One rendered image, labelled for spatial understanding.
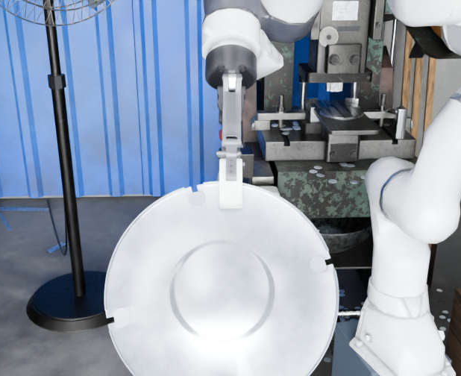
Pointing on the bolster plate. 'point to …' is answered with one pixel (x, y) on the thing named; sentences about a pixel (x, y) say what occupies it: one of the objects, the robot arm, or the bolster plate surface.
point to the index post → (400, 122)
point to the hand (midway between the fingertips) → (230, 185)
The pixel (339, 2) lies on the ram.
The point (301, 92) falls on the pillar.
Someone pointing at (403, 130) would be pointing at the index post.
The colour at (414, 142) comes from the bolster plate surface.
